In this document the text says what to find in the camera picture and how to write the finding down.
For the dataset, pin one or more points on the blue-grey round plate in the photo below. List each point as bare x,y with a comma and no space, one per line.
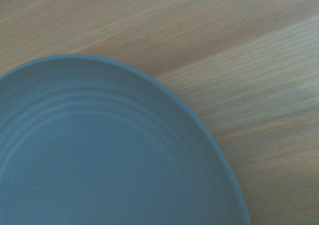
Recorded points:
99,147

